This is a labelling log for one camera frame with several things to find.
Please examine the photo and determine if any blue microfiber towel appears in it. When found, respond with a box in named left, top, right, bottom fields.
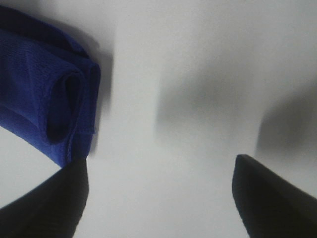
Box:
left=0, top=6, right=101, bottom=167

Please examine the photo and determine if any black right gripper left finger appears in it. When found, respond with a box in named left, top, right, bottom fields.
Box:
left=0, top=159, right=89, bottom=238

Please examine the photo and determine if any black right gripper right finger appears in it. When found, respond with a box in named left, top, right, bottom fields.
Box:
left=232, top=155, right=317, bottom=238

